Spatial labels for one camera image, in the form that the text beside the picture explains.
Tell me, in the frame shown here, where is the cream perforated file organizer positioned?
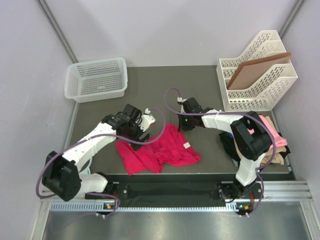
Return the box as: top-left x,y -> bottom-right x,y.
216,30 -> 298,112

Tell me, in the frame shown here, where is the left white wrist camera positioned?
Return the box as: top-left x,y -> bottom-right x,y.
139,108 -> 156,132

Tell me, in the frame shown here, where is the white perforated plastic basket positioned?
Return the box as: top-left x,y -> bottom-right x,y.
64,57 -> 128,103

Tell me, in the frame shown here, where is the teal and white hanger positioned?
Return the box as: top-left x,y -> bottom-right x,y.
77,140 -> 93,175

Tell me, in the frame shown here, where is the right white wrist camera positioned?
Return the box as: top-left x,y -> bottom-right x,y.
177,97 -> 186,113

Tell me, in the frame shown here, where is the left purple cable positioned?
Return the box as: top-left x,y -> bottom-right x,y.
36,107 -> 166,200

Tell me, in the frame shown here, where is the red t shirt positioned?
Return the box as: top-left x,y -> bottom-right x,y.
116,123 -> 201,176

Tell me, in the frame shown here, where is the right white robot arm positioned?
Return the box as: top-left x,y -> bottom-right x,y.
177,97 -> 275,198

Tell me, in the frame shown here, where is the black folded t shirt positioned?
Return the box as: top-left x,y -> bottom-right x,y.
219,131 -> 291,167

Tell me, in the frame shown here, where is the purple cable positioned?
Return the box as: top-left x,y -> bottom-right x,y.
164,87 -> 277,216
36,107 -> 166,200

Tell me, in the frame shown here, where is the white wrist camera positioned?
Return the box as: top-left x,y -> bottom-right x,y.
177,97 -> 186,113
139,108 -> 156,132

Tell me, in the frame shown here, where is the beige folded t shirt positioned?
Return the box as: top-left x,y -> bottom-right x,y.
259,115 -> 288,166

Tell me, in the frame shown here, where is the brown cardboard sheet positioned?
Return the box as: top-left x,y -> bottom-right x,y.
226,52 -> 292,90

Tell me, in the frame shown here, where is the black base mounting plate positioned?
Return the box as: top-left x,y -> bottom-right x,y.
84,173 -> 262,208

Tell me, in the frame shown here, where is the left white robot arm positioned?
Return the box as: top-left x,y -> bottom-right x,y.
41,104 -> 156,202

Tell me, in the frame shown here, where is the aluminium frame rail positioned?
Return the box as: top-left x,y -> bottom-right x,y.
54,181 -> 311,202

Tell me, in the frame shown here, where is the pink folded t shirt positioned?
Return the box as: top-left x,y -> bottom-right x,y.
259,114 -> 288,148

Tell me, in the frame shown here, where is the white slotted cable duct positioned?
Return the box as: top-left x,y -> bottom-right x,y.
49,201 -> 253,213

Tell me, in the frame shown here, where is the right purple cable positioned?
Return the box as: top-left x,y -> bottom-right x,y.
164,87 -> 277,216

